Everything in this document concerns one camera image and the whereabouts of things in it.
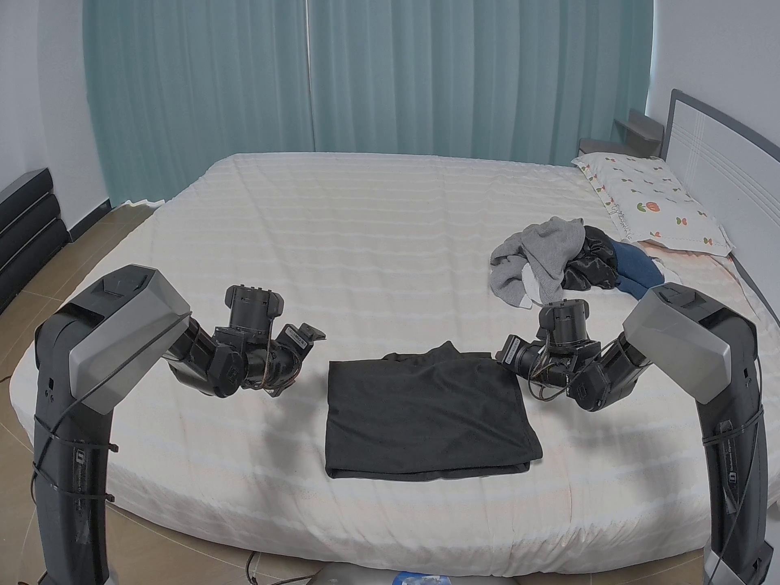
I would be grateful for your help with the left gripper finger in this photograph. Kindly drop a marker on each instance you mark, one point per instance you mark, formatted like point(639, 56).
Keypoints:
point(315, 333)

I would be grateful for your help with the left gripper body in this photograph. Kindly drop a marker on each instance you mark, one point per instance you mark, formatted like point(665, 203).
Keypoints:
point(291, 352)

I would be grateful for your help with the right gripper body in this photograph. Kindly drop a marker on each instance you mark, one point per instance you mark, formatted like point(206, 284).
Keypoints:
point(517, 357)

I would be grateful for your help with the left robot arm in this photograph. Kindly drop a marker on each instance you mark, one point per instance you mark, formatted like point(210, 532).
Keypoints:
point(122, 314)

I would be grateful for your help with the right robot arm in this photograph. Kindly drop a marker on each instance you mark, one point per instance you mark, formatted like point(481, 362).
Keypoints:
point(676, 333)

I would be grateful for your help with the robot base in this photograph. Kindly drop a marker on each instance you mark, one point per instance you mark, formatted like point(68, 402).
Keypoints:
point(378, 577)

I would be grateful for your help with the bed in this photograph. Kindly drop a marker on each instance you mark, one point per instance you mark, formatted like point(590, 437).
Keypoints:
point(365, 241)

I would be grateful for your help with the grey garment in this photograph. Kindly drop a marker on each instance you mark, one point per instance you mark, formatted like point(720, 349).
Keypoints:
point(542, 253)

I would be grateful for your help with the shiny black garment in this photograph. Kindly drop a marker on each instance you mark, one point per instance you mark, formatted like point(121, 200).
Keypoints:
point(594, 262)

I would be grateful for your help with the dark blue garment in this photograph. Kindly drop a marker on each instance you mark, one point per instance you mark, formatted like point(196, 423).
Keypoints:
point(640, 272)

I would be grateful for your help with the white printed pillow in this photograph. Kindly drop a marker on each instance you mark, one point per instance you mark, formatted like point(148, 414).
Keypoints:
point(652, 198)

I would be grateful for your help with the grey bedside table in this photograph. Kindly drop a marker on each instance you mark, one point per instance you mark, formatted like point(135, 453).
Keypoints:
point(634, 138)

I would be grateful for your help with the blue-green curtain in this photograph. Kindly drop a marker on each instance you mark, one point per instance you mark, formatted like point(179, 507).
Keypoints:
point(201, 83)
point(481, 58)

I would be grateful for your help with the black chest of drawers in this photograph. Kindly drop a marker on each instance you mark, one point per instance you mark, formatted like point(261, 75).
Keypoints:
point(27, 229)

